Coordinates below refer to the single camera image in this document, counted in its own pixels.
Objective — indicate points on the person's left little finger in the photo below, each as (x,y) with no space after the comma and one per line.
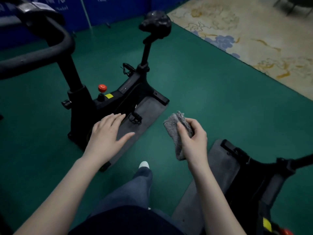
(99,123)

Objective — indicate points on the person's right forearm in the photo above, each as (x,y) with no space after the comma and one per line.
(215,203)

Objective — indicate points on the person's right thumb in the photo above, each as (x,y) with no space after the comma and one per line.
(183,133)

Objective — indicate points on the black bike saddle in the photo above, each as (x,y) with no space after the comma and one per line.
(155,23)

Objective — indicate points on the black exercise bike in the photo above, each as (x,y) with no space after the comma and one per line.
(256,188)
(78,100)

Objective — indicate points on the person's left hand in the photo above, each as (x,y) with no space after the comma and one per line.
(104,140)

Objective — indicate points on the blue partition panel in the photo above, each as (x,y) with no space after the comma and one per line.
(110,8)

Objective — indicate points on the black bike pedal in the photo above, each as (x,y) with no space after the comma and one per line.
(128,69)
(135,117)

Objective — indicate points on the person's white shoe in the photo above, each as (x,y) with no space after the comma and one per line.
(144,164)

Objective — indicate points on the person's left forearm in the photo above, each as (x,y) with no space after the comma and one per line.
(61,200)

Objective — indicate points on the red resistance knob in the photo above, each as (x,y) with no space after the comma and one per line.
(285,231)
(102,88)

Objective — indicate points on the person's blue jeans leg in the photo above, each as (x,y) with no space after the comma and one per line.
(132,190)

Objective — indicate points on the person's dark shirt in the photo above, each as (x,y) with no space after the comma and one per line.
(127,222)

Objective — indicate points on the grey cleaning cloth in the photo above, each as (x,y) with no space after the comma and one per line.
(173,130)

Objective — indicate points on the grey floor mat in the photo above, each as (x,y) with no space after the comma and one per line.
(146,115)
(210,183)

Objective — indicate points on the person's left middle finger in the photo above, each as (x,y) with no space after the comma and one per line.
(116,120)

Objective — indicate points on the person's left thumb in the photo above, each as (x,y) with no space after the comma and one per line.
(126,138)

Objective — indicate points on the person's right hand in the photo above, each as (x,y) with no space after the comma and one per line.
(195,146)

